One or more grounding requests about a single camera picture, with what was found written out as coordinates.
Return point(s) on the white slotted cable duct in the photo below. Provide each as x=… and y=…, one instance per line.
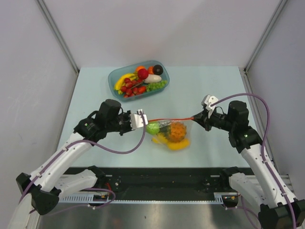
x=99, y=198

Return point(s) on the green toy leafy vegetable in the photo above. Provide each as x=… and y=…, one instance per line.
x=172, y=131

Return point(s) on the yellow toy bananas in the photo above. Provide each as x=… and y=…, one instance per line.
x=119, y=83

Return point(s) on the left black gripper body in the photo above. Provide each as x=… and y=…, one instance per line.
x=122, y=123

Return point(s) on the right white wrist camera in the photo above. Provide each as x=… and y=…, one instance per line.
x=208, y=104

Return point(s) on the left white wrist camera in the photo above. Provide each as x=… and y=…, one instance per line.
x=138, y=119

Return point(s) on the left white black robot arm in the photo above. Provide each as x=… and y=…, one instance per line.
x=40, y=183

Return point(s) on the clear zip top bag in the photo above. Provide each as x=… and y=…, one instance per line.
x=187, y=121

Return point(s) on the toy orange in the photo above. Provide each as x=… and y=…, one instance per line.
x=139, y=68

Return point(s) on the red toy apple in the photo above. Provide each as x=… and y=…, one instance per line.
x=143, y=74

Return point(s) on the orange yellow toy mango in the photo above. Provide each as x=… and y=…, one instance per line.
x=178, y=145

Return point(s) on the green toy apple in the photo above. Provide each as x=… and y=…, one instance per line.
x=153, y=128

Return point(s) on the green toy grapes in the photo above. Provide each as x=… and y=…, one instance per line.
x=156, y=86

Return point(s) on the white toy mushroom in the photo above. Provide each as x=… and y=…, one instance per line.
x=152, y=78

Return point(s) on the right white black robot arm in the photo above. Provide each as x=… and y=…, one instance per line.
x=278, y=206

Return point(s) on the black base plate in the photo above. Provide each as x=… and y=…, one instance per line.
x=165, y=181

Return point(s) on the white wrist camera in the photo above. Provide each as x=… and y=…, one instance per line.
x=138, y=119
x=208, y=104

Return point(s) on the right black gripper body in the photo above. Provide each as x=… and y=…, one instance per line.
x=213, y=120

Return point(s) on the small orange toy fruit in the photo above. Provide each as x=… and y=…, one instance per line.
x=150, y=70

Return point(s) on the dark purple toy fruit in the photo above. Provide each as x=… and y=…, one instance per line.
x=157, y=69

